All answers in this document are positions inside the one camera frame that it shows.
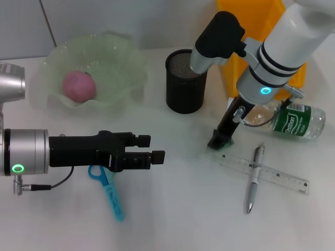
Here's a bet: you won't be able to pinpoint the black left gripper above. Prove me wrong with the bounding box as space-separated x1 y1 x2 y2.
48 130 166 173

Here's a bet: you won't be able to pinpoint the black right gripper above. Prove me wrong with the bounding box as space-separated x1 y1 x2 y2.
207 95 256 151

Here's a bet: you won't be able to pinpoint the clear bottle with green label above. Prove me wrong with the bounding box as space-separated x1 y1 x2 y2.
227 97 327 142

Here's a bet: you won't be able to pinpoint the pink peach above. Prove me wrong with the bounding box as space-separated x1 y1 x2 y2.
62 70 96 103

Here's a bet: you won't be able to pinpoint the transparent plastic ruler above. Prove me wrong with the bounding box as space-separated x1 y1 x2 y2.
219 153 310 196

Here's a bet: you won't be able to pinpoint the grey ballpoint pen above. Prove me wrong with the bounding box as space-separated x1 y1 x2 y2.
247 142 266 214

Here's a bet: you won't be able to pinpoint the blue scissors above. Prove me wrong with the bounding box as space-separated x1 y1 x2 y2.
87 164 125 223

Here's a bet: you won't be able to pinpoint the black mesh pen holder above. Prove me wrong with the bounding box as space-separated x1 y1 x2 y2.
164 49 210 115

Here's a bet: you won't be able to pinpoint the green glass fruit plate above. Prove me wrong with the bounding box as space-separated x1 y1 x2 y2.
41 31 149 116

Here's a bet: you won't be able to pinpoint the yellow plastic bin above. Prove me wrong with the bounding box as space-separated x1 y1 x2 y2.
215 0 309 101

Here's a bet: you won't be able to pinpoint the dark right arm cable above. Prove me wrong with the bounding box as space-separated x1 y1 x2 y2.
232 83 306 129

